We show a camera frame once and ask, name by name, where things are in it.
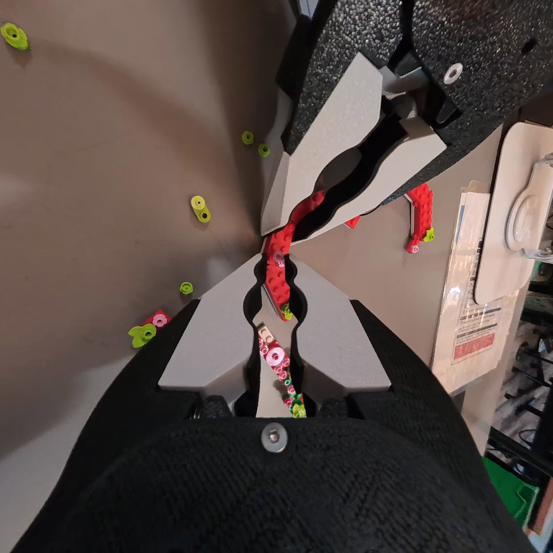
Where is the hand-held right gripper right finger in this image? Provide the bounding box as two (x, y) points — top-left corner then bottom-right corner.
(285, 254), (392, 410)

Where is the short red lego arc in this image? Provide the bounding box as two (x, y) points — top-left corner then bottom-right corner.
(261, 189), (327, 322)

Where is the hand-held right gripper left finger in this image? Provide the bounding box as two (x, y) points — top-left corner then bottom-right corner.
(158, 254), (265, 409)

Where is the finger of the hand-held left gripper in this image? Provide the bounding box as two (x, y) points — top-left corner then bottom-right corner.
(260, 53), (384, 236)
(298, 117), (448, 240)

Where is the lime green lego leaf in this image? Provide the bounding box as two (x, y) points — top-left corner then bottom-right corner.
(128, 324), (157, 348)

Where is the white plastic tray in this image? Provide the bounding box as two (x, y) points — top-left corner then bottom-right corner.
(473, 122), (553, 305)

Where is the paper instruction sheet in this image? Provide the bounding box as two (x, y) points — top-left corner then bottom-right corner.
(432, 179), (519, 394)

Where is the green plastic bin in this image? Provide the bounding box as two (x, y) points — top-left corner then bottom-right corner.
(482, 456), (541, 530)

